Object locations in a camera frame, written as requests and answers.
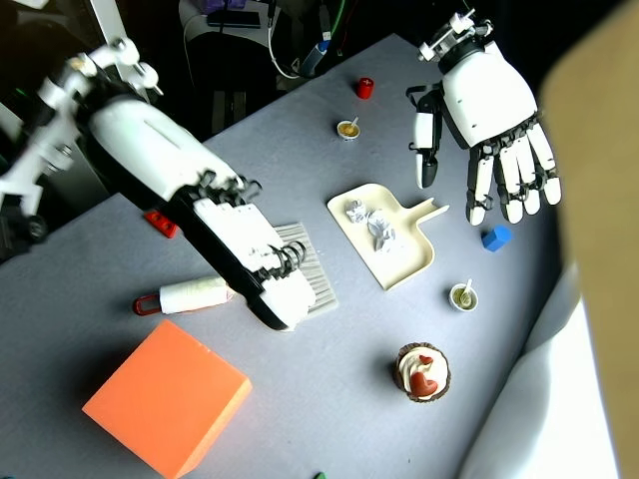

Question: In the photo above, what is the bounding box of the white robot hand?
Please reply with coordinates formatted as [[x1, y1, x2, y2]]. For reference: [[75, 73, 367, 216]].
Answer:
[[405, 42, 564, 227], [84, 97, 320, 334]]

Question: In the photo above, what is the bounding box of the white brush with red tip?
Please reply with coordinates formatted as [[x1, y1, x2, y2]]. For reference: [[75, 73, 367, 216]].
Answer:
[[132, 222, 340, 318]]

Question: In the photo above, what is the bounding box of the cream plastic dustpan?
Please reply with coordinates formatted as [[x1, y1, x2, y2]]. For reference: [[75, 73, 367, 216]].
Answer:
[[326, 183, 450, 291]]

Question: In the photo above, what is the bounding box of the red triangle block with holes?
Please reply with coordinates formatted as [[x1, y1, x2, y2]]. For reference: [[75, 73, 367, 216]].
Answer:
[[143, 209, 180, 240]]

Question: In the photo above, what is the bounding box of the black chair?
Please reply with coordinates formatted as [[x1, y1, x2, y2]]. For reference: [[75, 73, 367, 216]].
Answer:
[[178, 0, 284, 139]]

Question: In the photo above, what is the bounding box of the brown cardboard panel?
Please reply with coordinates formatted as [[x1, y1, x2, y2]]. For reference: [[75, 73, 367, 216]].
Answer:
[[537, 0, 639, 479]]

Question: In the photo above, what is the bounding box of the blue hexagonal block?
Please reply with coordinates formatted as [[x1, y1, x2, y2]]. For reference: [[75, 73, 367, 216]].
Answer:
[[481, 224, 514, 253]]

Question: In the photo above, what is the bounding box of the toy bowl of yellow soup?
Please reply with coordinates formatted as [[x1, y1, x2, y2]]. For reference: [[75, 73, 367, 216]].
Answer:
[[335, 116, 361, 142]]

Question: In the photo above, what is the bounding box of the black flat device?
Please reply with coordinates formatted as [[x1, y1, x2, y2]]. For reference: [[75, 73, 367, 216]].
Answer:
[[207, 9, 264, 30]]

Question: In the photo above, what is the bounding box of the grey table cloth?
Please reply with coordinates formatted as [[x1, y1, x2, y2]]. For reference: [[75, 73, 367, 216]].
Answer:
[[0, 32, 583, 479]]

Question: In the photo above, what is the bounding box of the blue-tipped connector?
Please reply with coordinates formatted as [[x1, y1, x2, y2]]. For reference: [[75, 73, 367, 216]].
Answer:
[[299, 40, 331, 76]]

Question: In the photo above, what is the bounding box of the toy bowl of green soup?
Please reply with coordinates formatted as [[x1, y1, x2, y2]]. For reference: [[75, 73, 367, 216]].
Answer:
[[448, 277, 479, 313]]

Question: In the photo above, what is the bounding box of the orange block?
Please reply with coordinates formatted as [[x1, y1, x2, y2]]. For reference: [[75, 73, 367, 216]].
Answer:
[[82, 318, 253, 479]]

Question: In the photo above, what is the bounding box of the toy cupcake with cream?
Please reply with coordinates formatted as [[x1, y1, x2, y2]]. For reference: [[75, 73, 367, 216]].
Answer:
[[391, 341, 452, 404]]

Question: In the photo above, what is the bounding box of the white sheet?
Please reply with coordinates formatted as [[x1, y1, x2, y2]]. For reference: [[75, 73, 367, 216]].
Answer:
[[456, 263, 623, 479]]

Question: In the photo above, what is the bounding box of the white frame post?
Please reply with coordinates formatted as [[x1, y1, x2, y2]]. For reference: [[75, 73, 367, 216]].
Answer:
[[89, 0, 132, 49]]

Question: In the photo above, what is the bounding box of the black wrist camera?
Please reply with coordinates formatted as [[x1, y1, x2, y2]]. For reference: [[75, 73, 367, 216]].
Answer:
[[0, 202, 50, 260]]

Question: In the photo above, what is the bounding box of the white cable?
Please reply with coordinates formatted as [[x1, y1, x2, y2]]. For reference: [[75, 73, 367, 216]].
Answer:
[[268, 19, 304, 81]]

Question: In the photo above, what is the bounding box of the green background cable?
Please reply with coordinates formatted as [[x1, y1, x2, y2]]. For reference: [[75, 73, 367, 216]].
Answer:
[[331, 0, 350, 56]]

